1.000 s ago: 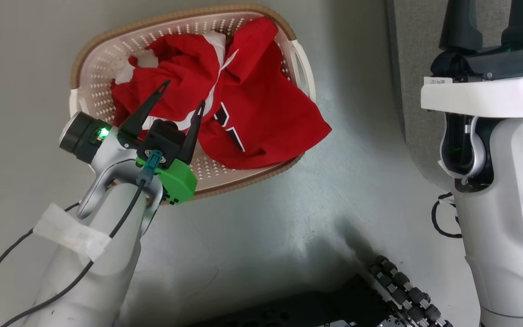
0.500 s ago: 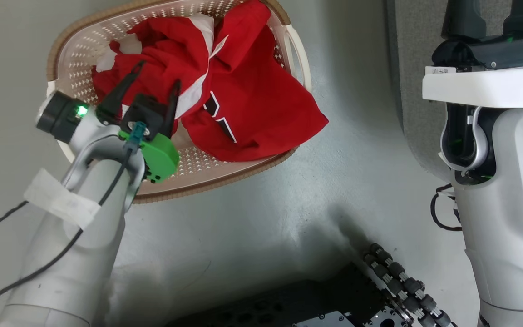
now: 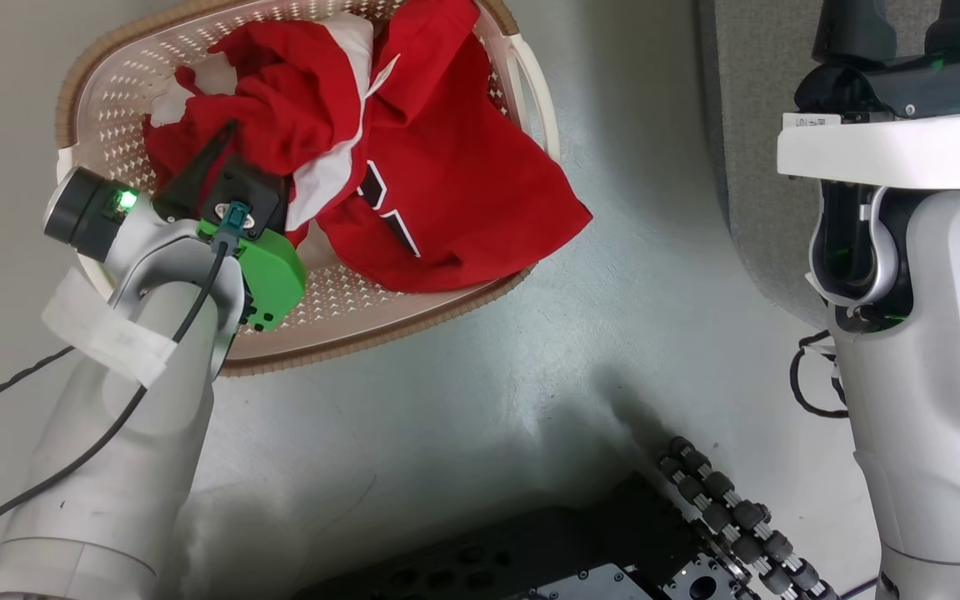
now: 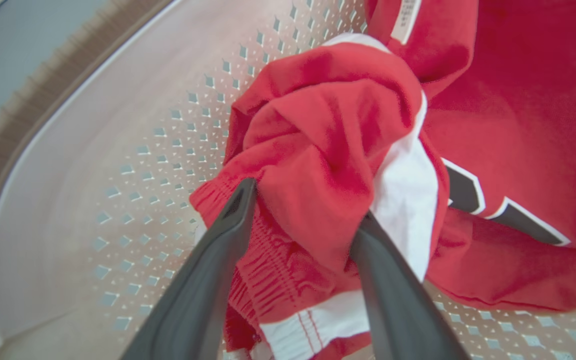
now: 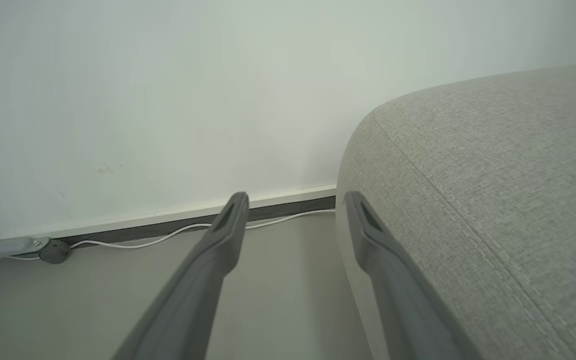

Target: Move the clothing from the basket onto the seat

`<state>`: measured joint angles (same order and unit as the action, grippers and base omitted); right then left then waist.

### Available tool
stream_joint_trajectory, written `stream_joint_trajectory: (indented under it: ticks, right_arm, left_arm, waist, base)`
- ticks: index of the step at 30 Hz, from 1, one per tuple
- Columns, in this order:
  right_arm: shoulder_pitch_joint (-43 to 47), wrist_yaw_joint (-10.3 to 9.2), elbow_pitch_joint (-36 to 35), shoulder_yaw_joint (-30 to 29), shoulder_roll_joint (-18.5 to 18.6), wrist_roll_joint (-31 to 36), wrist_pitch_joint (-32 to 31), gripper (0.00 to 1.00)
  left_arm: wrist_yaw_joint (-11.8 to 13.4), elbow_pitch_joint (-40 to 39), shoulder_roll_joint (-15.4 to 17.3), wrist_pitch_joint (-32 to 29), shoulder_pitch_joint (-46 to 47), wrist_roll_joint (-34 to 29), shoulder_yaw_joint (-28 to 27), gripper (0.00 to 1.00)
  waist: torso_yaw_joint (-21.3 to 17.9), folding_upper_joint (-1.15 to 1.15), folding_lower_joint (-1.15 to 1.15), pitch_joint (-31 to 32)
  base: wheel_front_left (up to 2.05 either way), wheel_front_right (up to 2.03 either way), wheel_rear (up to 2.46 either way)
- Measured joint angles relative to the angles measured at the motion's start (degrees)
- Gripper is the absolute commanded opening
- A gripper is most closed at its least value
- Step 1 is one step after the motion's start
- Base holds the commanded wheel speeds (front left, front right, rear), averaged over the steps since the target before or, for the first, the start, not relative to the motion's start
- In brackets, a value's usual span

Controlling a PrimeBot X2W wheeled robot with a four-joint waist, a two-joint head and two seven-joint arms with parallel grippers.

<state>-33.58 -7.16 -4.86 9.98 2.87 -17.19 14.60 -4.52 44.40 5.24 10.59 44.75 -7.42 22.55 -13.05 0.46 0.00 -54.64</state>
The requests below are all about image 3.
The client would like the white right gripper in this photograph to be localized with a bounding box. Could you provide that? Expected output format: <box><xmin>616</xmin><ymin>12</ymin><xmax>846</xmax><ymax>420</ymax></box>
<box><xmin>777</xmin><ymin>0</ymin><xmax>960</xmax><ymax>193</ymax></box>

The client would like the black segmented cable chain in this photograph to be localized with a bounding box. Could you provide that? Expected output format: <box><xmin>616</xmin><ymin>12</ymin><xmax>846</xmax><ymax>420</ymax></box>
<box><xmin>657</xmin><ymin>435</ymin><xmax>841</xmax><ymax>600</ymax></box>

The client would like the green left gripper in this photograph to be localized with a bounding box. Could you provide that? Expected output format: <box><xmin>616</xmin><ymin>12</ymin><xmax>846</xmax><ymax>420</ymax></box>
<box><xmin>152</xmin><ymin>120</ymin><xmax>308</xmax><ymax>333</ymax></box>

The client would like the cream perforated laundry basket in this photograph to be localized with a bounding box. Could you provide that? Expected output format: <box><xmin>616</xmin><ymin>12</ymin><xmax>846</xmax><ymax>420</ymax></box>
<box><xmin>55</xmin><ymin>0</ymin><xmax>562</xmax><ymax>378</ymax></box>

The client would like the white tape label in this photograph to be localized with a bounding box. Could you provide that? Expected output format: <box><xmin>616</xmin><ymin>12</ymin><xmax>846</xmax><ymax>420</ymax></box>
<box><xmin>41</xmin><ymin>268</ymin><xmax>178</xmax><ymax>388</ymax></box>

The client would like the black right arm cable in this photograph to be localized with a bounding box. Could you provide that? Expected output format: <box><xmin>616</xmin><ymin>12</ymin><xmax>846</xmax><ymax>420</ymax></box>
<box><xmin>789</xmin><ymin>330</ymin><xmax>853</xmax><ymax>420</ymax></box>

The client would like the twisted black cable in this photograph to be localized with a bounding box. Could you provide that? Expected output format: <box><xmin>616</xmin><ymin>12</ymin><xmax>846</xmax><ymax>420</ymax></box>
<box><xmin>0</xmin><ymin>345</ymin><xmax>78</xmax><ymax>439</ymax></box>

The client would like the grey fabric seat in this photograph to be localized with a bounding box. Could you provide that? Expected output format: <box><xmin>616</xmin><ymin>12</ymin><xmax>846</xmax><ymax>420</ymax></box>
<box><xmin>695</xmin><ymin>0</ymin><xmax>833</xmax><ymax>328</ymax></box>

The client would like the black camera cable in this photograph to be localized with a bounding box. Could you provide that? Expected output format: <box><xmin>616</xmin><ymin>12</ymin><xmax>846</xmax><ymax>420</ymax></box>
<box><xmin>0</xmin><ymin>200</ymin><xmax>254</xmax><ymax>558</ymax></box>

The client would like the red and white garment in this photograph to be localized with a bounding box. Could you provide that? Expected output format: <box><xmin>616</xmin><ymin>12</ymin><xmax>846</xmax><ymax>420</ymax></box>
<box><xmin>142</xmin><ymin>0</ymin><xmax>593</xmax><ymax>294</ymax></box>

